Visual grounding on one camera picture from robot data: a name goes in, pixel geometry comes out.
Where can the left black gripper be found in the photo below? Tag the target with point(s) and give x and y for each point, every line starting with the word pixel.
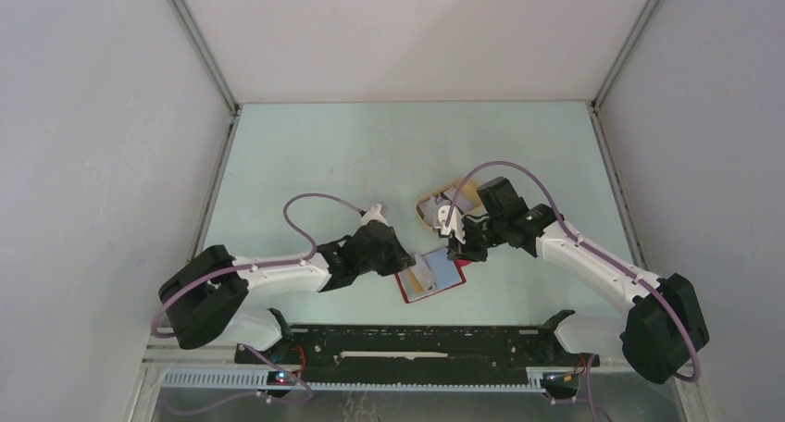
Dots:
pixel 400 260

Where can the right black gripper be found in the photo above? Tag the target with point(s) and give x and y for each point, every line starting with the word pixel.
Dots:
pixel 457 250

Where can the gold card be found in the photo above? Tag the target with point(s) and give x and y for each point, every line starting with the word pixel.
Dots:
pixel 412 287

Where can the white credit card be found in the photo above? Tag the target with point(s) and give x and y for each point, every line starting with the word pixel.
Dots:
pixel 423 274

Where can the red card holder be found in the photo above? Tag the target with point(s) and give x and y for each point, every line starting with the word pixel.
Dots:
pixel 449 274

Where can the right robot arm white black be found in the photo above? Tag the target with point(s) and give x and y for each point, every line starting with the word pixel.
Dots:
pixel 659 327

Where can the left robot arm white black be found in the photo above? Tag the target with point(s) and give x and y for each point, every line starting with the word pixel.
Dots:
pixel 220 297

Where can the beige oval tray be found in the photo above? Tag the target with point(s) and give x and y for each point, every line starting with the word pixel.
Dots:
pixel 468 201

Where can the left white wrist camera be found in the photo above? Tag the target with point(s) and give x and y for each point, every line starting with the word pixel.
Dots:
pixel 376 213

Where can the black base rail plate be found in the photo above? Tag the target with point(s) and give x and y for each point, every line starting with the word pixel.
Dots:
pixel 442 355

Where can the white cable duct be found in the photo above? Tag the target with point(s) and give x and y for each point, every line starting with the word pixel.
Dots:
pixel 253 380

